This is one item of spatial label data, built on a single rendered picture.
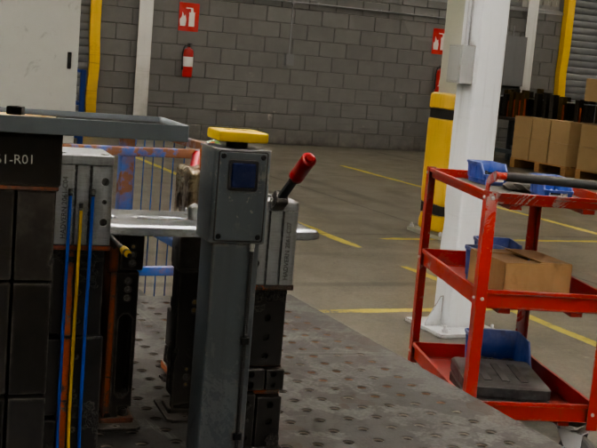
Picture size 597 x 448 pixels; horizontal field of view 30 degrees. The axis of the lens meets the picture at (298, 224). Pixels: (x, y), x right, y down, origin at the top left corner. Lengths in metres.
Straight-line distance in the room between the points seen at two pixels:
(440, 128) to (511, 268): 5.11
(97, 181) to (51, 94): 8.22
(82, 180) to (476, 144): 4.10
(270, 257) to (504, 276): 2.12
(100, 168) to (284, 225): 0.26
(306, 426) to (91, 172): 0.55
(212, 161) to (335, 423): 0.59
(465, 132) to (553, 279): 1.88
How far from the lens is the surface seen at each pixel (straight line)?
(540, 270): 3.62
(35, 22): 9.60
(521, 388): 3.71
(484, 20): 5.40
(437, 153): 8.64
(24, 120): 1.22
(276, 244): 1.50
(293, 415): 1.77
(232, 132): 1.30
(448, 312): 5.51
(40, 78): 9.62
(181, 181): 1.87
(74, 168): 1.42
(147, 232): 1.57
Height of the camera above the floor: 1.25
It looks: 8 degrees down
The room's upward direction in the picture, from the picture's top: 5 degrees clockwise
